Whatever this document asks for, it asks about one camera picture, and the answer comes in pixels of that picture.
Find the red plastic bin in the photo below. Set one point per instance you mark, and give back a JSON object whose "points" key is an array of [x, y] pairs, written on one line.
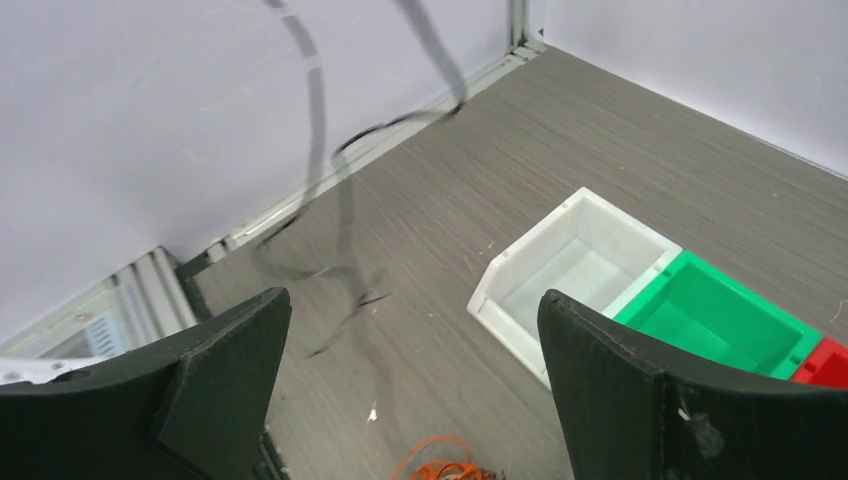
{"points": [[826, 365]]}

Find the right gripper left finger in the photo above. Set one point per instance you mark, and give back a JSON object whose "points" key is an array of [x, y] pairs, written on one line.
{"points": [[192, 405]]}

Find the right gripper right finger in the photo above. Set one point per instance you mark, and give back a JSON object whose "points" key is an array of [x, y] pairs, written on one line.
{"points": [[634, 407]]}

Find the white plastic bin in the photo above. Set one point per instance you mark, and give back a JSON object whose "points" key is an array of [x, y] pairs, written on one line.
{"points": [[586, 248]]}

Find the green plastic bin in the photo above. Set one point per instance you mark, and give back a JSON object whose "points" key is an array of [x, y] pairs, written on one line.
{"points": [[696, 307]]}

